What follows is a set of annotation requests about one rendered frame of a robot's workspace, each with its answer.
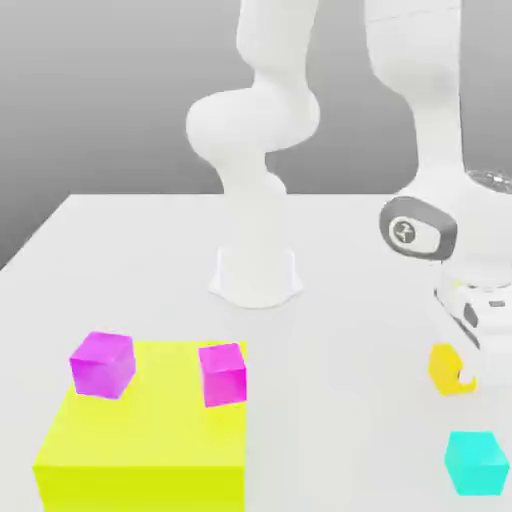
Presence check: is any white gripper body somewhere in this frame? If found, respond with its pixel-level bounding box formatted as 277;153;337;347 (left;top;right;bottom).
433;282;512;355

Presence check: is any small yellow cube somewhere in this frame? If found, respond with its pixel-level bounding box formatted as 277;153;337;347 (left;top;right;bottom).
427;342;478;397

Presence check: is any small cyan cube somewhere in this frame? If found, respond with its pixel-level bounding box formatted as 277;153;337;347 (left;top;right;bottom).
443;430;511;497

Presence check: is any small magenta cube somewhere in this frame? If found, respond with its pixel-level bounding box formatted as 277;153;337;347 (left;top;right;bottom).
198;342;248;409

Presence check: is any small purple cube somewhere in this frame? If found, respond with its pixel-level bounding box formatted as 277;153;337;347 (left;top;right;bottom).
68;330;137;401

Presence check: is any large yellow box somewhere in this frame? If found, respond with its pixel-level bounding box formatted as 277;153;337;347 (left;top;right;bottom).
32;340;248;512

